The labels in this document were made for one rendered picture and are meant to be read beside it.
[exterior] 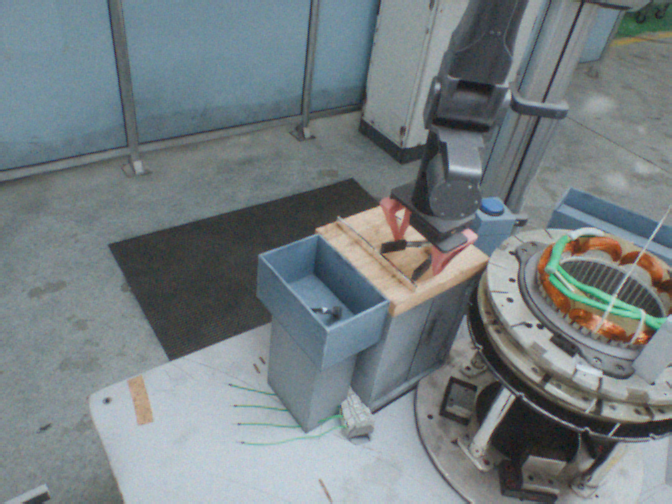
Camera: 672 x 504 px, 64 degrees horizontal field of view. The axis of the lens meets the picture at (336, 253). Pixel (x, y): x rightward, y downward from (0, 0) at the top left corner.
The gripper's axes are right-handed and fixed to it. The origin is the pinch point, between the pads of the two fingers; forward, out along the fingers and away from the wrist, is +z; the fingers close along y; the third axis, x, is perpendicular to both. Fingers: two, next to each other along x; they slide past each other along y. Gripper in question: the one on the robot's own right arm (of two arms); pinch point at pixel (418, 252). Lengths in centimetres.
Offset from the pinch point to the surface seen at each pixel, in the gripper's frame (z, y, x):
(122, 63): 63, -200, 25
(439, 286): 2.9, 5.0, 0.3
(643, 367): -2.8, 30.5, 7.3
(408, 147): 112, -139, 157
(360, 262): 2.3, -4.4, -6.9
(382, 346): 11.3, 4.6, -8.4
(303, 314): 3.1, -1.3, -19.0
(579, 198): 6.5, 1.3, 43.8
